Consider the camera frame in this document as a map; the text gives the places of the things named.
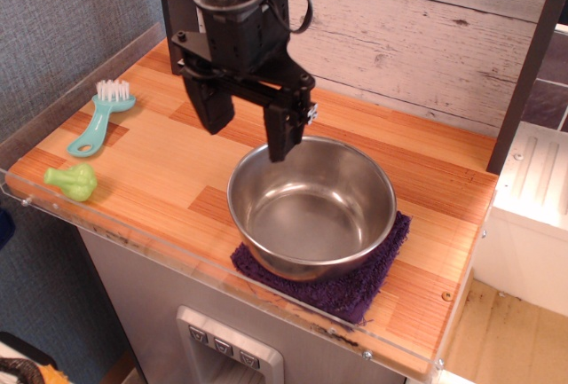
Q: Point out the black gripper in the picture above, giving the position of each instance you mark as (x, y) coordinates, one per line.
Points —
(244, 53)

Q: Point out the purple folded towel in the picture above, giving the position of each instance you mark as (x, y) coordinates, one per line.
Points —
(348, 297)

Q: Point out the teal dish brush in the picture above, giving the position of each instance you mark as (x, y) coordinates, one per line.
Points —
(112, 96)

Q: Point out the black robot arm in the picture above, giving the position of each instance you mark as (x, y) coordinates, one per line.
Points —
(243, 52)

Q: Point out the grey toy fridge cabinet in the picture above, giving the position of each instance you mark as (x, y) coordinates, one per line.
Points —
(146, 295)

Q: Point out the dark shelf post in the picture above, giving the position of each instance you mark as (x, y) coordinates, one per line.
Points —
(544, 30)
(178, 15)

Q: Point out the stainless steel bowl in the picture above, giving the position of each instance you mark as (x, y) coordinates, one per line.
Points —
(317, 215)

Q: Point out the clear acrylic edge guard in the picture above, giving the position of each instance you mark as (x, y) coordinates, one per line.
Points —
(407, 324)

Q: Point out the dark right shelf post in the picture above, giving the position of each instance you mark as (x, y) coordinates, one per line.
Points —
(544, 30)

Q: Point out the dark left shelf post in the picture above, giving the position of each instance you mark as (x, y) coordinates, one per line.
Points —
(178, 15)

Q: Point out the white toy sink unit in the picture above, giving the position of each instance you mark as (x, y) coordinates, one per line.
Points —
(523, 249)

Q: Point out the silver dispenser button panel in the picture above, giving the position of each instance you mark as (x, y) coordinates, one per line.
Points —
(217, 353)

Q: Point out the green toy broccoli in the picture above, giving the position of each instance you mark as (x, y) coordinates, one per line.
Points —
(77, 183)

